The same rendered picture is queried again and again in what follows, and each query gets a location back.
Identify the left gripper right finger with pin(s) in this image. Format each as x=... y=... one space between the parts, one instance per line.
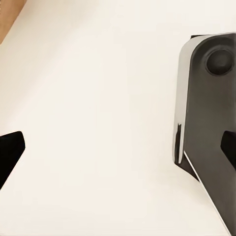
x=228 y=146

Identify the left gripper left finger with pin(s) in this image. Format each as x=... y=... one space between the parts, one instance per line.
x=12 y=146

